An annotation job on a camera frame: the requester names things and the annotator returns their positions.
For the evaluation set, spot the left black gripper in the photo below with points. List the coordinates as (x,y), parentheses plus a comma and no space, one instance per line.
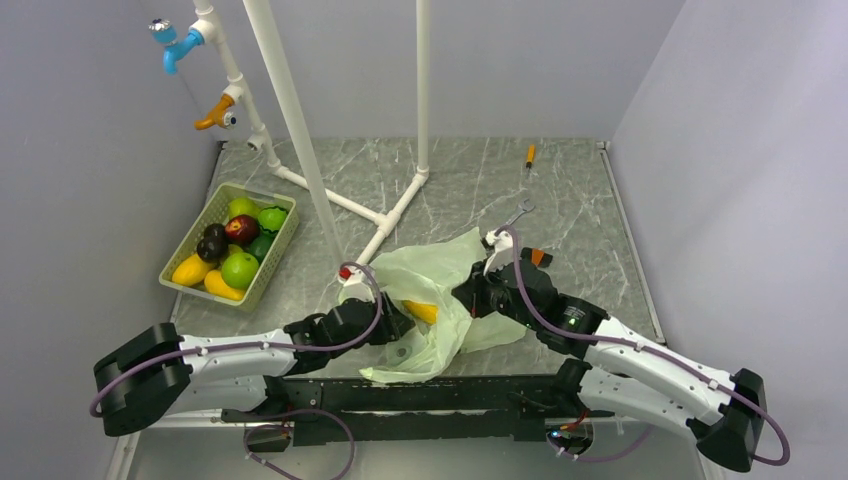
(392,325)

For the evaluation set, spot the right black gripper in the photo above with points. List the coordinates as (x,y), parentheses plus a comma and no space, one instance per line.
(471,291)

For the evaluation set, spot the light green plastic bag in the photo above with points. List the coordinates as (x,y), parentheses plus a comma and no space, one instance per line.
(418,280)

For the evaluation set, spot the bright green fake apple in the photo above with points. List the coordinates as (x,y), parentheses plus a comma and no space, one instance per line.
(238,270)

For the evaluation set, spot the dark red fake apple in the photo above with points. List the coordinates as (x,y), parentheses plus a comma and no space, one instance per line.
(242,230)

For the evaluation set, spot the yellow fake lemon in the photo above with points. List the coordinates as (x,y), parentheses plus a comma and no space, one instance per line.
(192,271)

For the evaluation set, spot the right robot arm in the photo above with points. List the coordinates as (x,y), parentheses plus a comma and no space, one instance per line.
(609,367)

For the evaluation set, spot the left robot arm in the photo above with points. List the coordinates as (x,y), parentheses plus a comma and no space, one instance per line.
(161,372)

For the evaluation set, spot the dark green fake avocado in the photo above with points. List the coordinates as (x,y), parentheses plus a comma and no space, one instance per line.
(260,247)

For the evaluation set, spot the green fake watermelon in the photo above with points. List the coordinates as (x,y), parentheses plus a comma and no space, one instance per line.
(271,219)

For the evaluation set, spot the yellow fake mango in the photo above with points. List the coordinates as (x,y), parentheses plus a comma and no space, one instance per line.
(215,285)

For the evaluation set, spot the yellow-green fake lime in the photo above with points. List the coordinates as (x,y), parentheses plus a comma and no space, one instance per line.
(242,206)

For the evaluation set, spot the black orange small tool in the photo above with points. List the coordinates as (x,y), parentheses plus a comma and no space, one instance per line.
(538,257)

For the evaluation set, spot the silver wrench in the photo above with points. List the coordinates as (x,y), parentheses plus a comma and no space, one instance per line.
(524,207)

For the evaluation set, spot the green plastic basket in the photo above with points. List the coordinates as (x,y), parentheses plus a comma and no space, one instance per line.
(233,248)

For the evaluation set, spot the orange faucet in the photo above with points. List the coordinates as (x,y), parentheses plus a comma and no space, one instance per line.
(219,116)

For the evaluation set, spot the blue faucet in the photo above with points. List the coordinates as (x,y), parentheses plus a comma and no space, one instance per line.
(174,47)

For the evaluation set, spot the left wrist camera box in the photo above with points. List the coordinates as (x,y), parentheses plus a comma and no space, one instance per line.
(358,283)

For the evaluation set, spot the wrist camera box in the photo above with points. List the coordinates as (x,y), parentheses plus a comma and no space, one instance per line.
(358,283)
(501,244)

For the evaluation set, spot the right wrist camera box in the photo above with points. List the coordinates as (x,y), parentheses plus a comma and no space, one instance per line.
(501,244)

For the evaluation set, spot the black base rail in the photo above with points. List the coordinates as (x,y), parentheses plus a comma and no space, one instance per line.
(519,407)

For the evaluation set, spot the orange handle screwdriver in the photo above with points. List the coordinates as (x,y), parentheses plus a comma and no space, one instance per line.
(530,157)

